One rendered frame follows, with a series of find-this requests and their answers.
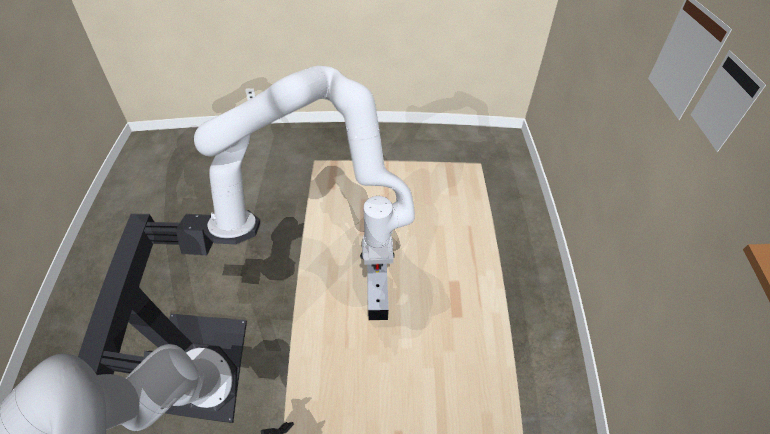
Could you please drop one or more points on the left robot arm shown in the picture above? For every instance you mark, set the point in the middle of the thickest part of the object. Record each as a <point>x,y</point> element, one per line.
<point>357,105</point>

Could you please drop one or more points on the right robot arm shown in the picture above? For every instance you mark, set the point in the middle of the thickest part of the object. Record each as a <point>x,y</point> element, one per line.
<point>63,394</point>

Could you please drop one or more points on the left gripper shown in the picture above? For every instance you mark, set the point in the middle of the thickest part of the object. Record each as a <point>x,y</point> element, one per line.
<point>365,249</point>

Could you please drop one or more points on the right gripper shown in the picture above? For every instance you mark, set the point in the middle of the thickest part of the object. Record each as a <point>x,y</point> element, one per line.
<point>284,428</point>

